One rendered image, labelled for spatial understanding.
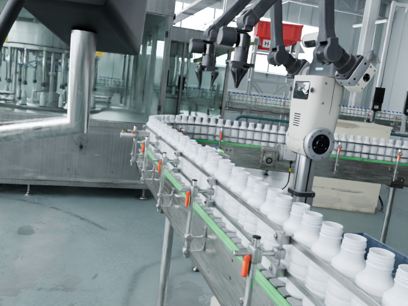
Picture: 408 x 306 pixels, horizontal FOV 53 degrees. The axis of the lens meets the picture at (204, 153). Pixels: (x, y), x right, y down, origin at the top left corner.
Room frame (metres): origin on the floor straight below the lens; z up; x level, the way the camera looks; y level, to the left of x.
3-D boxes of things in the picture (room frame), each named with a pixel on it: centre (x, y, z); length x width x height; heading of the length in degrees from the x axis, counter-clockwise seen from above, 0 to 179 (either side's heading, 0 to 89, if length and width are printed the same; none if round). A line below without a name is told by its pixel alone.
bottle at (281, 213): (0.87, -0.19, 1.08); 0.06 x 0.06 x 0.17
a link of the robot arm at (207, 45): (2.06, 0.04, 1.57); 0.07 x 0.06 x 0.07; 108
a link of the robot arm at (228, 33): (1.62, -0.06, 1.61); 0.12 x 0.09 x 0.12; 109
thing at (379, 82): (7.19, -2.86, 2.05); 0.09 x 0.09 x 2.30; 18
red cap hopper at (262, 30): (8.45, -1.16, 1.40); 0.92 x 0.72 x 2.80; 90
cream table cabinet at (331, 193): (5.66, -1.85, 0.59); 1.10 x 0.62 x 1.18; 90
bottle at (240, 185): (1.09, -0.11, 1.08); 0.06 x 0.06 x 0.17
